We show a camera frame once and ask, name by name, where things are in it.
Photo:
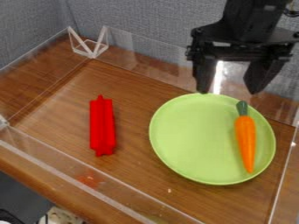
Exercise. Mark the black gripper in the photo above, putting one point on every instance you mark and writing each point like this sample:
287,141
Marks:
244,35

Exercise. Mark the orange toy carrot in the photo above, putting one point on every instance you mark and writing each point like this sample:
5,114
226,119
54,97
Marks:
246,136

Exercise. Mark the clear acrylic corner bracket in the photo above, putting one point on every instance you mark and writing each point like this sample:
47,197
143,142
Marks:
86,47

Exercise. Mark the red star-shaped block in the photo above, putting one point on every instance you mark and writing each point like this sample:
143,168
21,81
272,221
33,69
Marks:
102,126

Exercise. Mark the green plate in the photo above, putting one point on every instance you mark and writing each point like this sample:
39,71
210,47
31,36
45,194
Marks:
192,136

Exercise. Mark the clear acrylic enclosure wall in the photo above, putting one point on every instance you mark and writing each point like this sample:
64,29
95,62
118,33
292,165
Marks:
128,188

